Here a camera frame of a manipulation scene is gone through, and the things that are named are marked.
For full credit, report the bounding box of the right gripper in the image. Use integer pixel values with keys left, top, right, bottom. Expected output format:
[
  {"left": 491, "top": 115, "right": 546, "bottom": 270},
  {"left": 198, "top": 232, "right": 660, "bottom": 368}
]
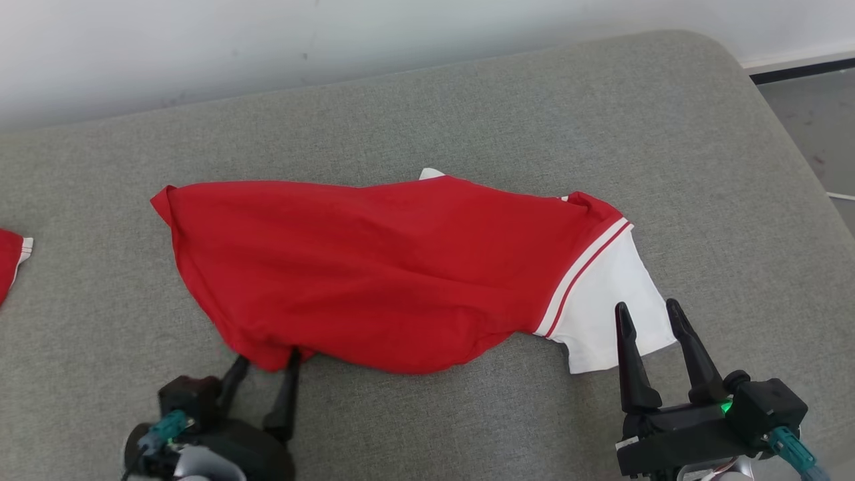
[{"left": 615, "top": 298, "right": 765, "bottom": 479}]

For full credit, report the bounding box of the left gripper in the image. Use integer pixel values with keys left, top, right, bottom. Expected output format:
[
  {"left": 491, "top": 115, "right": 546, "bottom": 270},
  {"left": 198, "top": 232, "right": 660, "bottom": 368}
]
[{"left": 124, "top": 347, "right": 302, "bottom": 481}]

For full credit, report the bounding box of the red basketball jersey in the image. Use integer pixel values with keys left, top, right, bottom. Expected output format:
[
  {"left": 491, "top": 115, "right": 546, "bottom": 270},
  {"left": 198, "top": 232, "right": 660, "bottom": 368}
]
[{"left": 150, "top": 168, "right": 677, "bottom": 375}]

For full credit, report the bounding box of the red shorts white stripe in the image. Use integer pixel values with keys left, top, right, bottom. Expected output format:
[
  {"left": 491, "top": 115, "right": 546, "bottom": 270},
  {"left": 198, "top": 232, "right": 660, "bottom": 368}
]
[{"left": 0, "top": 228, "right": 34, "bottom": 308}]

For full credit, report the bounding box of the grey fabric sofa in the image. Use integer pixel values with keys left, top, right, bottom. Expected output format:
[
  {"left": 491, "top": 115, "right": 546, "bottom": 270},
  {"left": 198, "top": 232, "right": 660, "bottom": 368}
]
[{"left": 0, "top": 29, "right": 855, "bottom": 481}]

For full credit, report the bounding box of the white wall baseboard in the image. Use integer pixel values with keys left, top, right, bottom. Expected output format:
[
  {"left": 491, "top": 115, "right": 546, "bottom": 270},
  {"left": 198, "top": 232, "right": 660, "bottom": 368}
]
[{"left": 740, "top": 43, "right": 855, "bottom": 85}]

